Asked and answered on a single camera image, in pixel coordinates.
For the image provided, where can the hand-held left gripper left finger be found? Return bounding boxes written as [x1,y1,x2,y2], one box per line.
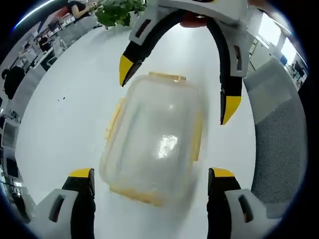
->
[29,168,97,239]

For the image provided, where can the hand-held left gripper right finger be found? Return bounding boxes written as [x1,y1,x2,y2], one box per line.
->
[206,167,275,239]

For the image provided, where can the clear plastic container yellow buckles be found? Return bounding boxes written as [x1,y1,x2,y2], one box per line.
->
[98,71,204,208]

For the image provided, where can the person's right hand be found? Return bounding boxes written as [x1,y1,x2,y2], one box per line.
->
[179,11,209,27]

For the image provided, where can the green potted plant white pot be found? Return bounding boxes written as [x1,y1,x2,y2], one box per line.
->
[94,0,148,31]

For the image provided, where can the white office chair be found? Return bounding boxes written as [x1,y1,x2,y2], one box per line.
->
[53,38,68,54]

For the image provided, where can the grey mesh office chair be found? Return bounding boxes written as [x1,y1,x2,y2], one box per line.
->
[243,56,309,220]

